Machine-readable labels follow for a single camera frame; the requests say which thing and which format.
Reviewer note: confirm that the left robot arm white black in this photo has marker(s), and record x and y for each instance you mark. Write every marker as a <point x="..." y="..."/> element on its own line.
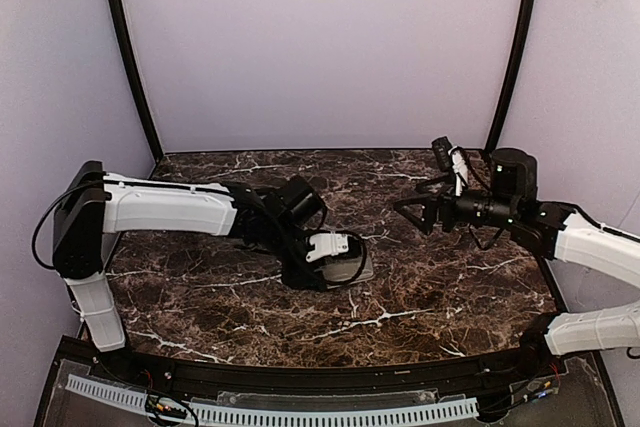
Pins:
<point x="97" y="203"/>

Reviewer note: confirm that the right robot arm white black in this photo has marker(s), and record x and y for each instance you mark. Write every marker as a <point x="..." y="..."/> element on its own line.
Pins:
<point x="550" y="230"/>

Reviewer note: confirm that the black front rail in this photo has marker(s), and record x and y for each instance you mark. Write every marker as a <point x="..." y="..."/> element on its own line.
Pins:
<point x="487" y="375"/>

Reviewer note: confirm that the white remote control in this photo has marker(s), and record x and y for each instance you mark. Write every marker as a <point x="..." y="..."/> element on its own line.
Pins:
<point x="340" y="273"/>

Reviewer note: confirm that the black left frame post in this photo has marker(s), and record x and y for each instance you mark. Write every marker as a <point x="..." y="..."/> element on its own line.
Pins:
<point x="134" y="79"/>

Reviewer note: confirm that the white slotted cable duct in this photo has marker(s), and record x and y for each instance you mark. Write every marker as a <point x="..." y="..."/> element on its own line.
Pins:
<point x="414" y="408"/>

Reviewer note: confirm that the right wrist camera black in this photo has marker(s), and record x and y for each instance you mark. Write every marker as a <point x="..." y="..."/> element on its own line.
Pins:
<point x="451" y="161"/>

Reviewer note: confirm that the black right frame post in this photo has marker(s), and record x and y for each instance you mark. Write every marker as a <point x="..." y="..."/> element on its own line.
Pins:
<point x="516" y="54"/>

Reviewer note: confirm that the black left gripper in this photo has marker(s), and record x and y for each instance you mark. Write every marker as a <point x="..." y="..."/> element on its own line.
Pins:
<point x="298" y="274"/>

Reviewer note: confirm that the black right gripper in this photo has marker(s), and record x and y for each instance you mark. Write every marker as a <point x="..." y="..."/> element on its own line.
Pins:
<point x="431" y="214"/>

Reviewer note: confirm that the black frame post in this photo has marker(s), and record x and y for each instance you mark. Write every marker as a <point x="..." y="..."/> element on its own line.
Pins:
<point x="134" y="79"/>
<point x="516" y="54"/>

